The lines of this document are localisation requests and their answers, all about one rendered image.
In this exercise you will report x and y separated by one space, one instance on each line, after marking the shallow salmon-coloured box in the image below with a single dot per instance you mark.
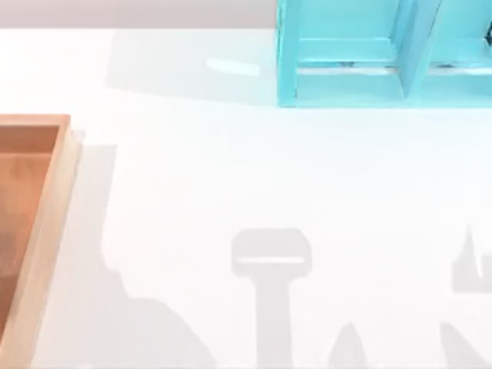
42 215

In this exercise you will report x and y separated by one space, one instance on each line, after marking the light blue rack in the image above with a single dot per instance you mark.
415 54

